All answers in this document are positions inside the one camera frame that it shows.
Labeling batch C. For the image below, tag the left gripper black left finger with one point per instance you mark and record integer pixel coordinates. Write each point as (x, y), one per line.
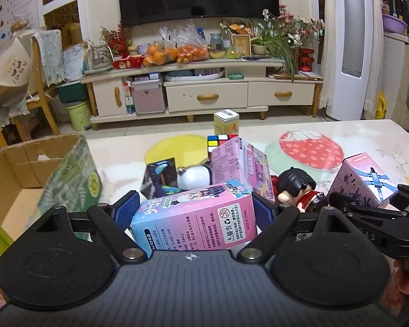
(107, 224)

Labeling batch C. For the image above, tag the bag of oranges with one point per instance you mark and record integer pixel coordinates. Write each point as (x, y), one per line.
(182, 44)

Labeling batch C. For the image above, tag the potted flower plant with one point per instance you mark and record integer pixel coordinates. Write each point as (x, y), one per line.
(284, 35)

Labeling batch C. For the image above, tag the green waste bin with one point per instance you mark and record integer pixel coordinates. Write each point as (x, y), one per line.
(80, 115)

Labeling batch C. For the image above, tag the white tower air conditioner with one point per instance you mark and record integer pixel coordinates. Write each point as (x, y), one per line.
(351, 60)

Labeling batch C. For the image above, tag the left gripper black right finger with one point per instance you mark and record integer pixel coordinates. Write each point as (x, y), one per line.
(279, 224)

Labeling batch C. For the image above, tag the pink box with blue ribbon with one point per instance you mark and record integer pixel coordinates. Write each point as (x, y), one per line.
(363, 180)

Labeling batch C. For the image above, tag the brown cardboard box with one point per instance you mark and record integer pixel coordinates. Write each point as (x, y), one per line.
(38, 174)

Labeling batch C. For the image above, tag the Rubik's cube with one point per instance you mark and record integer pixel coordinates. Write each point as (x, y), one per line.
(214, 141)

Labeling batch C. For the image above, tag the dark galaxy folding cube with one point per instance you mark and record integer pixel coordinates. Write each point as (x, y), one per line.
(160, 179)

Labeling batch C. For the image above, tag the pink blue toy box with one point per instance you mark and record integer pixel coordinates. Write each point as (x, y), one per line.
(214, 217)

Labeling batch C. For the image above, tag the tall pink toy box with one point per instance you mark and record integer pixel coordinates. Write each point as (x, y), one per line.
(238, 159)

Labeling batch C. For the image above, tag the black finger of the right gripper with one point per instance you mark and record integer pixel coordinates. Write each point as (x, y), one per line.
(349, 205)
(403, 197)

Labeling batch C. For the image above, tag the white panda ball toy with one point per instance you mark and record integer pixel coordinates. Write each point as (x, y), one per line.
(193, 177)

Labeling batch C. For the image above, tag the wooden picture frame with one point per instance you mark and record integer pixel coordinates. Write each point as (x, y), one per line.
(242, 43)

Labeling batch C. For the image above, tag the cream TV cabinet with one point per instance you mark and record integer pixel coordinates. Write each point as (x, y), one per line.
(245, 86)

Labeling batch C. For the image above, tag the pink storage box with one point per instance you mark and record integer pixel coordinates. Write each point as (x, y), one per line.
(149, 96)

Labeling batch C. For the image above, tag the beige tote bag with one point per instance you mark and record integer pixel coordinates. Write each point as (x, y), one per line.
(14, 74)

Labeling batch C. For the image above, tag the wooden dining chair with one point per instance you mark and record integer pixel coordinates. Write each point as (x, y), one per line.
(46, 73)

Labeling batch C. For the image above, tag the red vase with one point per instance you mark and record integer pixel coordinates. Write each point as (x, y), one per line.
(305, 59)

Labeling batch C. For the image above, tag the black haired doll figure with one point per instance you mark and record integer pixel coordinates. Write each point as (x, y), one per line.
(297, 188)

